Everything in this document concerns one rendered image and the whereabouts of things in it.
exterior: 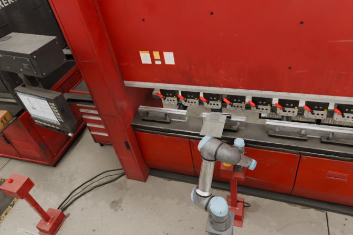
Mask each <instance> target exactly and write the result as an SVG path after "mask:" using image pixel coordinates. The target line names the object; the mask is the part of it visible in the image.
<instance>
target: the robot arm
mask: <svg viewBox="0 0 353 235"><path fill-rule="evenodd" d="M244 145H245V144H244V140H243V139H241V138H236V139H235V141H234V145H233V146H232V147H231V146H229V145H228V144H226V143H224V142H222V141H220V140H218V139H215V138H214V137H211V136H209V135H207V136H205V137H204V138H202V139H201V141H200V142H199V145H198V150H199V151H201V158H202V164H201V171H200V178H199V184H198V185H197V186H196V187H194V189H193V190H192V193H191V200H192V201H193V202H194V203H195V204H196V205H198V206H199V207H201V208H202V209H204V210H205V211H207V212H208V213H209V214H211V215H210V218H209V221H210V226H211V227H212V228H213V229H214V230H215V231H218V232H224V231H226V230H228V229H229V227H230V226H231V217H230V215H229V214H228V209H229V208H228V205H227V202H226V200H225V199H224V198H222V197H220V196H214V195H213V194H212V188H211V183H212V178H213V172H214V166H215V162H216V161H220V162H222V163H226V164H231V165H235V170H237V171H240V170H241V168H243V167H246V168H248V169H250V170H253V169H254V168H255V166H256V161H255V160H254V159H252V158H250V157H247V156H245V153H244Z"/></svg>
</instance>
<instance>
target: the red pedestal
mask: <svg viewBox="0 0 353 235"><path fill-rule="evenodd" d="M34 185H35V184H34V183H33V182H32V181H31V179H30V178H29V177H26V176H22V175H17V174H11V175H10V177H9V178H8V179H7V180H6V181H5V182H4V183H3V184H2V185H1V186H0V189H1V190H2V191H3V192H4V193H5V194H6V195H8V196H11V197H15V198H18V199H22V200H23V199H25V201H26V202H27V203H28V204H29V205H30V206H31V207H32V208H33V209H34V210H35V211H36V212H37V213H38V215H39V216H40V217H41V220H40V221H39V223H38V224H37V226H36V228H37V229H38V230H39V233H38V234H39V235H56V233H57V231H58V230H59V228H60V227H61V225H62V224H63V222H64V221H65V219H66V218H67V216H65V215H64V213H63V212H62V211H60V210H57V209H53V208H48V210H47V211H46V212H45V211H44V209H43V208H42V207H41V206H40V205H39V204H38V203H37V201H36V200H35V199H34V198H33V197H32V196H31V195H30V194H29V191H30V190H31V189H32V188H33V187H34Z"/></svg>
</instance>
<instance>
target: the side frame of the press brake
mask: <svg viewBox="0 0 353 235"><path fill-rule="evenodd" d="M48 1H49V3H50V5H51V7H52V10H53V12H54V14H55V16H56V19H57V21H58V23H59V25H60V28H61V31H62V32H63V34H64V37H65V39H66V42H67V44H68V46H69V49H70V51H71V53H72V55H73V57H74V60H75V62H76V64H77V66H78V69H79V71H80V73H81V76H82V78H83V80H84V82H85V84H86V87H87V89H88V91H89V94H90V96H91V98H92V100H93V102H94V105H95V107H96V109H97V112H98V114H99V116H100V118H101V121H102V123H103V125H104V127H105V130H106V132H107V134H108V136H109V139H110V141H111V143H112V145H113V148H114V150H115V152H116V154H117V157H118V159H119V162H120V164H121V166H122V168H123V171H124V173H125V175H126V177H127V179H132V180H137V181H142V182H144V183H145V182H146V181H147V179H148V176H149V171H150V167H149V166H148V164H147V163H146V162H145V160H144V158H143V155H142V152H141V149H140V146H139V143H138V140H137V138H136V135H135V132H134V130H133V127H132V126H131V122H132V121H133V119H134V118H135V116H136V115H137V113H138V108H139V107H140V106H150V107H155V108H164V107H163V103H162V101H155V100H154V99H153V96H152V93H153V91H154V88H142V87H129V86H125V84H124V81H123V78H122V75H121V71H120V68H119V65H118V62H117V59H116V56H115V53H114V50H113V47H112V44H111V41H110V38H109V35H108V32H107V29H106V26H105V22H104V20H103V17H102V14H101V11H100V7H99V4H98V1H97V0H48Z"/></svg>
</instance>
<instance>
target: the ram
mask: <svg viewBox="0 0 353 235"><path fill-rule="evenodd" d="M97 1H98V4H99V7H100V11H101V14H102V17H103V20H104V22H105V26H106V29H107V32H108V35H109V38H110V41H111V44H112V47H113V50H114V53H115V56H116V59H117V62H118V65H119V68H120V71H121V75H122V78H123V80H124V81H134V82H148V83H163V84H177V85H185V86H199V87H213V88H227V89H241V90H256V91H270V92H284V93H298V94H312V95H326V96H335V97H349V98H353V0H97ZM140 51H148V52H149V55H150V59H151V63H142V60H141V56H140ZM153 51H158V52H159V56H160V59H155V58H154V54H153ZM163 52H173V55H174V62H175V64H174V65H170V64H165V60H164V55H163ZM155 60H161V64H155ZM125 86H129V87H142V88H154V89H167V90H180V91H193V92H206V93H219V94H231V95H244V96H252V97H265V98H278V99H290V100H303V101H316V102H329V103H342V104H353V101H342V100H328V99H315V98H302V97H288V96H281V95H267V94H254V93H240V92H227V91H213V90H200V89H187V88H173V87H160V86H147V85H139V84H125Z"/></svg>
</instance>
